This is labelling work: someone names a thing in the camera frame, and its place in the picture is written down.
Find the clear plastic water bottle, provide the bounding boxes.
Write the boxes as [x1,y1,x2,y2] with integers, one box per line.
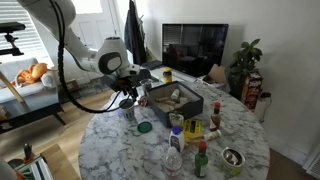
[164,147,182,180]

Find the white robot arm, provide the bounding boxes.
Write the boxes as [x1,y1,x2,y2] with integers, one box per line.
[17,0,140,99]

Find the dark blue shoe box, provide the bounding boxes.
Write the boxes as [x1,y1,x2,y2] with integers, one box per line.
[147,81,204,128]

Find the grey sofa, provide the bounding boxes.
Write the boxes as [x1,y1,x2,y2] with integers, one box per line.
[0,71,65,134]

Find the white tv stand cabinet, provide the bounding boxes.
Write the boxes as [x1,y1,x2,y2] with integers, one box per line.
[149,65,231,92]

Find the green glass bottle red cap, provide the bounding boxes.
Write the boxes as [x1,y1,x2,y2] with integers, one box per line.
[194,140,208,178]

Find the small glass jar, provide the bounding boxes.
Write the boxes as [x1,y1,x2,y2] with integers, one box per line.
[169,113,184,127]

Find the green round lid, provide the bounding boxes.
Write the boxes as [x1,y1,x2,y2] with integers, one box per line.
[137,121,152,133]

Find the small white spice jar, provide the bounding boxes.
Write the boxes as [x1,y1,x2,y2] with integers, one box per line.
[203,130,222,141]

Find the yellow lid vitamin bottle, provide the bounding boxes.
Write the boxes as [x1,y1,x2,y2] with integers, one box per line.
[163,67,172,83]

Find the black hanging jacket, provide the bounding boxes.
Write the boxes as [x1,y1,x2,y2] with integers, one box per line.
[124,0,147,65]

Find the white plastic cup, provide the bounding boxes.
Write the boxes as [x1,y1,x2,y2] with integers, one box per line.
[119,99,135,120]

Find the black flat screen television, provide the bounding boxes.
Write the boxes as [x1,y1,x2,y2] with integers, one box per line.
[162,23,229,77]

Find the open green tin can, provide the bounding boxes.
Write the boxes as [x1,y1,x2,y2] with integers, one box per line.
[220,147,246,177]

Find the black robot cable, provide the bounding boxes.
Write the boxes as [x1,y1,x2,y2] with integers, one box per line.
[49,0,132,114]

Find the hot sauce bottle red cap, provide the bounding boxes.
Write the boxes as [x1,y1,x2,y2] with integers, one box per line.
[210,102,221,131]

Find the orange snack box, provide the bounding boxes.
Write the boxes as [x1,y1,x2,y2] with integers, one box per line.
[241,72,263,112]

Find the red candy wrappers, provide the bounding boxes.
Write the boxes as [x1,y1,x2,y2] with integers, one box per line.
[138,96,148,107]

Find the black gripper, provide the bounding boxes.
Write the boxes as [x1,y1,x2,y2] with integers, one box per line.
[110,77,138,101]

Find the green potted plant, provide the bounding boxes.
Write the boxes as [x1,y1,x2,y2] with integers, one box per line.
[228,39,263,99]

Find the white door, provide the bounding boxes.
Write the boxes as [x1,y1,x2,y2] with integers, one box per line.
[68,0,123,79]

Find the white lotion bottle blue cap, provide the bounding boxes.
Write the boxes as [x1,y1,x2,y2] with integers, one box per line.
[169,126,185,152]

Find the orange plush toy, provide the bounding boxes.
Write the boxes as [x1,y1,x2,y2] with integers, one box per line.
[10,63,56,87]

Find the brown cardboard box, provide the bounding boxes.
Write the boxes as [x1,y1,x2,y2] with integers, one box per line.
[201,64,226,84]

